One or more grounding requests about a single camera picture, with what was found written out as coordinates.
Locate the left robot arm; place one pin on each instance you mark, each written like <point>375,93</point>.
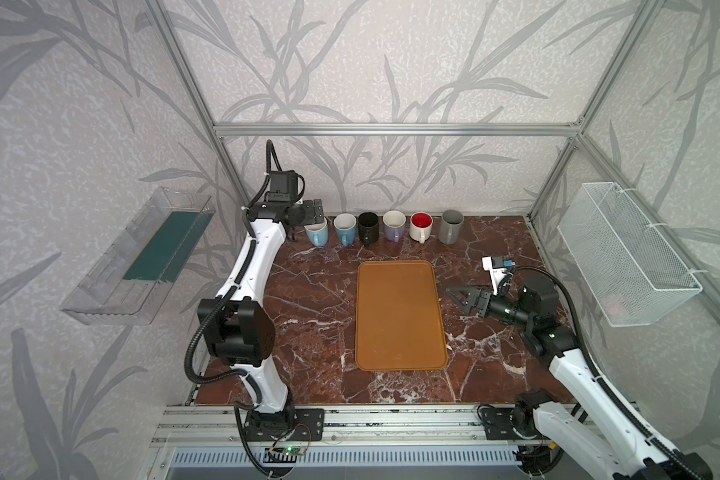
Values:
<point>236,337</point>

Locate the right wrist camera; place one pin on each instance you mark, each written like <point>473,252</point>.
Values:
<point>501,270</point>

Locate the white mug red inside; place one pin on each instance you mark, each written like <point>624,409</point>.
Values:
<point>420,228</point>

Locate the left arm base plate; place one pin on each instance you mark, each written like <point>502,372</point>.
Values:
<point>301,424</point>

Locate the green circuit board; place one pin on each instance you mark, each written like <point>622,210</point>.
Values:
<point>286,454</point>

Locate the white wire mesh basket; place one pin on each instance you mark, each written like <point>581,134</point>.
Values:
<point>633,273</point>

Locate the blue dotted floral mug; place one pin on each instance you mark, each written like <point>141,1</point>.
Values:
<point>345,225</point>

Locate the orange rectangular tray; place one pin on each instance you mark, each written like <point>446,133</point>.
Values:
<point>399,323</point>

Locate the light blue mug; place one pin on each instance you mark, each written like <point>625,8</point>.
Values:
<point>318,234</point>

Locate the clear plastic wall bin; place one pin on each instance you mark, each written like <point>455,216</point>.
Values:
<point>129,283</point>

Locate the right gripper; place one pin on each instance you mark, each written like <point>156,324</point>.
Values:
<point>480,302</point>

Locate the aluminium front rail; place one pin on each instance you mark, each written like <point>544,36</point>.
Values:
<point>345,425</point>

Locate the lilac mug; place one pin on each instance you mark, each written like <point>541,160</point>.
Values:
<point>394,222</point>

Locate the black mug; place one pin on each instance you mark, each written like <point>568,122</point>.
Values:
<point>368,228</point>

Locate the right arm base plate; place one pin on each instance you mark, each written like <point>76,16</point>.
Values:
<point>499,423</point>

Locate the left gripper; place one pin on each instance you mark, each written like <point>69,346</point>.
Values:
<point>311,212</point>

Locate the grey mug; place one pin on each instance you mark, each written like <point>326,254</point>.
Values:
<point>451,223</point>

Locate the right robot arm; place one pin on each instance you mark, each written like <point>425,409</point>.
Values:
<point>626,447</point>

